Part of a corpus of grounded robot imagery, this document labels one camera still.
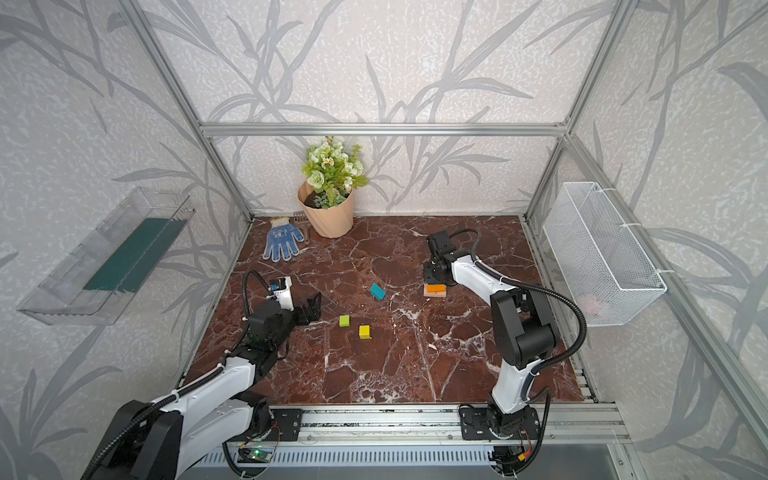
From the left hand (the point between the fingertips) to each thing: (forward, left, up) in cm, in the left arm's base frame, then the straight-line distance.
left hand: (311, 285), depth 87 cm
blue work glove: (+28, +21, -13) cm, 37 cm away
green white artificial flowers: (+34, -3, +14) cm, 37 cm away
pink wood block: (+3, -39, -9) cm, 40 cm away
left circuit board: (-40, +8, -11) cm, 42 cm away
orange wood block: (+5, -37, -11) cm, 39 cm away
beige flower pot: (+28, -2, -3) cm, 28 cm away
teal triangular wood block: (+4, -18, -10) cm, 22 cm away
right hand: (+10, -37, -4) cm, 39 cm away
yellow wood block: (-10, -15, -10) cm, 21 cm away
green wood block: (-6, -9, -10) cm, 15 cm away
